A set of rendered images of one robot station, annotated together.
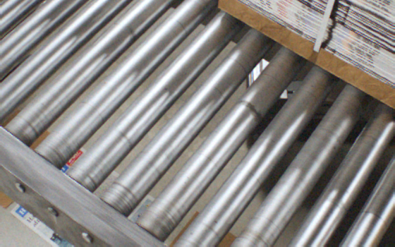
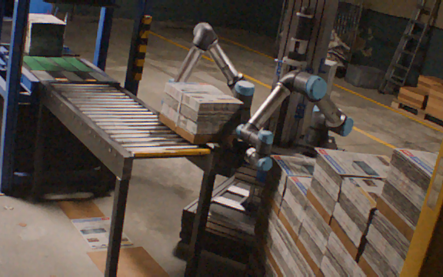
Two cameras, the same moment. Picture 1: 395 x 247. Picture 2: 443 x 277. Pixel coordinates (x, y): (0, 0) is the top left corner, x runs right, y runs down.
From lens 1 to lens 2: 2.76 m
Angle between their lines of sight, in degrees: 41
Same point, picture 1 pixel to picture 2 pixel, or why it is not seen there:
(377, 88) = (186, 135)
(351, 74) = (181, 131)
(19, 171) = (83, 118)
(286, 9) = (171, 114)
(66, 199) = (91, 124)
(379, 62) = (188, 125)
